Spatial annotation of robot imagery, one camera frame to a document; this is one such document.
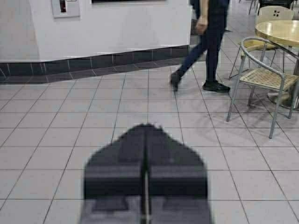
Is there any metal wicker seat chair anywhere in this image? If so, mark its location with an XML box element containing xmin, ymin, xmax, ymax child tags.
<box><xmin>226</xmin><ymin>36</ymin><xmax>299</xmax><ymax>139</ymax></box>

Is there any round yellow cafe table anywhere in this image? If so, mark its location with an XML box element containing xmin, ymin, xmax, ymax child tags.
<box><xmin>255</xmin><ymin>20</ymin><xmax>299</xmax><ymax>111</ymax></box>

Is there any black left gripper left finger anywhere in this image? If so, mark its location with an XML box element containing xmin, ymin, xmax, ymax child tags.
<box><xmin>79</xmin><ymin>124</ymin><xmax>146</xmax><ymax>224</ymax></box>

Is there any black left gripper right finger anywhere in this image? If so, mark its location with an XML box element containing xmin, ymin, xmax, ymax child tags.
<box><xmin>146</xmin><ymin>126</ymin><xmax>213</xmax><ymax>224</ymax></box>

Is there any person in dark clothes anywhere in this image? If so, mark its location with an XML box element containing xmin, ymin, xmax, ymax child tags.
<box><xmin>170</xmin><ymin>0</ymin><xmax>230</xmax><ymax>93</ymax></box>

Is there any beige chair behind table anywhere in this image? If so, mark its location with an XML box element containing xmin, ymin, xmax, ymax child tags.
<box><xmin>255</xmin><ymin>6</ymin><xmax>294</xmax><ymax>25</ymax></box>

